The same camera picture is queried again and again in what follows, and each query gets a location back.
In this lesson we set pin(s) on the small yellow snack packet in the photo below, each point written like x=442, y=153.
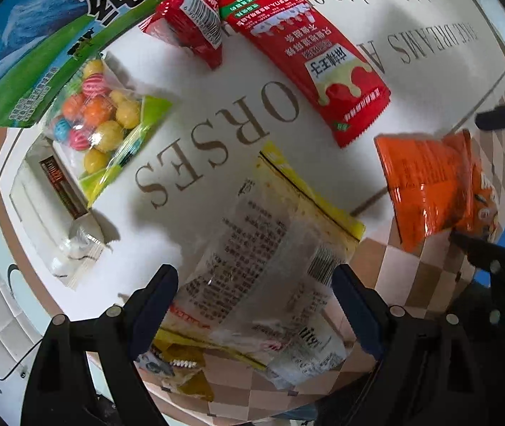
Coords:
x=190, y=379

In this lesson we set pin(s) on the bag of colourful candy balls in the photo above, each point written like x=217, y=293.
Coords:
x=97, y=115

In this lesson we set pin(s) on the clear yellow-edged snack bag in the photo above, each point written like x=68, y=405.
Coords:
x=257, y=253

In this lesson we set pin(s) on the small red snack packet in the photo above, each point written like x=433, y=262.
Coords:
x=190, y=22

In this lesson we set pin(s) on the white printed tablecloth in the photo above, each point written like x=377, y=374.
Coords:
x=412, y=31

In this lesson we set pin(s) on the blue and green carton box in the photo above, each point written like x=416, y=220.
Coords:
x=35, y=31

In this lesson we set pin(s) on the long red snack packet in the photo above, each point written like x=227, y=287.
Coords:
x=305, y=62

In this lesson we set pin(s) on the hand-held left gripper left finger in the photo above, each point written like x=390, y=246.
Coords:
x=160, y=293

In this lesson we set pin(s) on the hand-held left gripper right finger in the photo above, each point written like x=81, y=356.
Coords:
x=353, y=301

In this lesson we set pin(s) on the orange snack bag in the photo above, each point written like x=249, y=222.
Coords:
x=425, y=186

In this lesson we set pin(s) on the small clear white candy packet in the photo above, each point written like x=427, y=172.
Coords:
x=75, y=248

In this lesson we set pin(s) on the white packet with brown label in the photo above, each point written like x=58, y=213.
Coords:
x=35, y=195

